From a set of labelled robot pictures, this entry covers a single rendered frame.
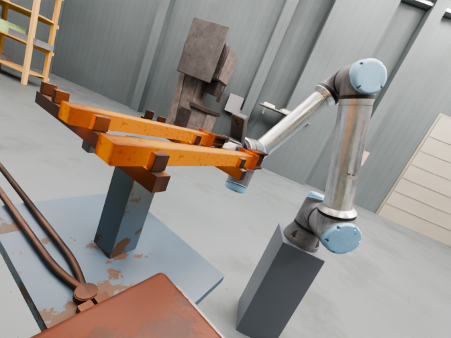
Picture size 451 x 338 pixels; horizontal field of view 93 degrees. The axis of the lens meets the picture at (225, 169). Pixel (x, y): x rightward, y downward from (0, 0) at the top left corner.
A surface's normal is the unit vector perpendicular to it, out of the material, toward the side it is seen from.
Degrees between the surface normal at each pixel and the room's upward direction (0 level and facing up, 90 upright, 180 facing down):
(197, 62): 90
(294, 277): 90
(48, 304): 0
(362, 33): 90
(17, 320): 0
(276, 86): 90
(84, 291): 0
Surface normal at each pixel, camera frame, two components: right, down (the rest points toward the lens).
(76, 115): 0.79, 0.44
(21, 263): 0.38, -0.90
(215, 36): -0.35, 0.10
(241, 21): -0.15, 0.18
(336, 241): 0.00, 0.34
